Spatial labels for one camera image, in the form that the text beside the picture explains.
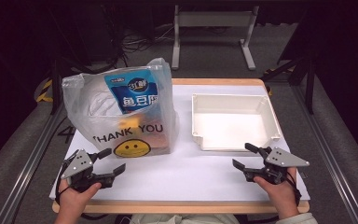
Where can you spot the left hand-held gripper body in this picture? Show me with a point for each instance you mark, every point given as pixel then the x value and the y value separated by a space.
pixel 77 163

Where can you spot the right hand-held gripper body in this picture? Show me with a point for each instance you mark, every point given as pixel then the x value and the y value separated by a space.
pixel 282 158

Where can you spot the clear plastic bag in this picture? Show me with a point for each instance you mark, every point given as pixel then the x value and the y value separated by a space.
pixel 87 124

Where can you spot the white plastic bin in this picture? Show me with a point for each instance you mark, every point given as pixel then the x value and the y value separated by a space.
pixel 230 124

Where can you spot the orange-brown box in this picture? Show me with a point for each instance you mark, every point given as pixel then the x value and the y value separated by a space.
pixel 160 140

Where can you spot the blue snack pouch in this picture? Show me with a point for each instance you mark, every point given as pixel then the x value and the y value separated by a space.
pixel 135 90

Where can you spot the person's right hand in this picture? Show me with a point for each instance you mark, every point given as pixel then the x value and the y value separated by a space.
pixel 284 196

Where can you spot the person's left hand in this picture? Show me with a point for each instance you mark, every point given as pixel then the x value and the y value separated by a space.
pixel 71 200

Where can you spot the white table mat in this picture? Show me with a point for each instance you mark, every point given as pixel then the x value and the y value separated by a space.
pixel 183 174

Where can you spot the yellow-black hazard tape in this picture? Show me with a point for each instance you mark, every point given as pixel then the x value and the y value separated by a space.
pixel 45 91

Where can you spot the person's light clothing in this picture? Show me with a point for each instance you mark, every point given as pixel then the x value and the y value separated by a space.
pixel 180 219

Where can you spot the white metal stand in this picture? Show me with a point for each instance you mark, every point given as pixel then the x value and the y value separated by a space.
pixel 214 18

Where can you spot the aluminium floor rail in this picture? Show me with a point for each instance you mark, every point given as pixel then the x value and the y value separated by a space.
pixel 332 168
pixel 28 168

